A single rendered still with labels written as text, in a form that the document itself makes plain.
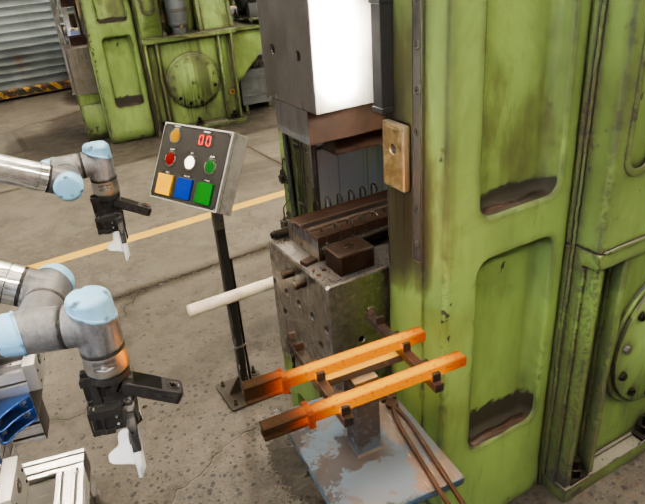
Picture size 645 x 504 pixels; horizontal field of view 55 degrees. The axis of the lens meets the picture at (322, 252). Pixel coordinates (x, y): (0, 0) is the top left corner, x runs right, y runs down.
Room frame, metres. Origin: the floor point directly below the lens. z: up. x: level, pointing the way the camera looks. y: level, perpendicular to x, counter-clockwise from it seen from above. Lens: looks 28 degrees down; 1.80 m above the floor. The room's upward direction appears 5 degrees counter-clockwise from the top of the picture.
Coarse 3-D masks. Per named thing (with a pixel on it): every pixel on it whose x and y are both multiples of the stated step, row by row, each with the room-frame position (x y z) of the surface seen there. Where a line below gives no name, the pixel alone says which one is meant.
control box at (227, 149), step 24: (168, 144) 2.21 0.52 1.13; (192, 144) 2.14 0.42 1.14; (216, 144) 2.08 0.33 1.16; (240, 144) 2.08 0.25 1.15; (168, 168) 2.16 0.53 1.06; (192, 168) 2.09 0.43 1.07; (216, 168) 2.03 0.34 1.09; (240, 168) 2.07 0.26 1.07; (192, 192) 2.04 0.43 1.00; (216, 192) 1.99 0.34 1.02
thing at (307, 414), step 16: (416, 368) 1.04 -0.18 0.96; (432, 368) 1.03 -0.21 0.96; (448, 368) 1.04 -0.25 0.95; (368, 384) 1.00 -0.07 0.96; (384, 384) 1.00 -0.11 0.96; (400, 384) 1.00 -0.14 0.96; (320, 400) 0.96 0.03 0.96; (336, 400) 0.96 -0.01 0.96; (352, 400) 0.96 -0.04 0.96; (368, 400) 0.97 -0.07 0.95; (272, 416) 0.92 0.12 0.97; (288, 416) 0.92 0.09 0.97; (304, 416) 0.92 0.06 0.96; (320, 416) 0.93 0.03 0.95; (272, 432) 0.90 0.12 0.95; (288, 432) 0.91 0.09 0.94
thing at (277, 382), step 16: (400, 336) 1.16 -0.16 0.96; (416, 336) 1.15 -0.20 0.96; (352, 352) 1.11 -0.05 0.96; (368, 352) 1.11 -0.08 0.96; (384, 352) 1.12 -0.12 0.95; (304, 368) 1.07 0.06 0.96; (320, 368) 1.06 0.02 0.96; (336, 368) 1.08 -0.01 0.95; (256, 384) 1.01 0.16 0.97; (272, 384) 1.03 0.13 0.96; (288, 384) 1.03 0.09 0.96; (256, 400) 1.01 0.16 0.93
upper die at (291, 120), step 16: (288, 112) 1.73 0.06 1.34; (304, 112) 1.64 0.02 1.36; (336, 112) 1.67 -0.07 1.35; (352, 112) 1.69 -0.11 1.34; (368, 112) 1.72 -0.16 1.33; (288, 128) 1.74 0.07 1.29; (304, 128) 1.65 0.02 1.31; (320, 128) 1.64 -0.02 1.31; (336, 128) 1.67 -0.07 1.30; (352, 128) 1.69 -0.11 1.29; (368, 128) 1.72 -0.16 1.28
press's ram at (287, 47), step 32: (288, 0) 1.67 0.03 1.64; (320, 0) 1.60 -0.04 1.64; (352, 0) 1.64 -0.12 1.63; (288, 32) 1.69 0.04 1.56; (320, 32) 1.60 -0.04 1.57; (352, 32) 1.64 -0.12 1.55; (288, 64) 1.70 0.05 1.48; (320, 64) 1.59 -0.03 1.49; (352, 64) 1.64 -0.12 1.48; (288, 96) 1.72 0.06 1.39; (320, 96) 1.59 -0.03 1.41; (352, 96) 1.64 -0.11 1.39
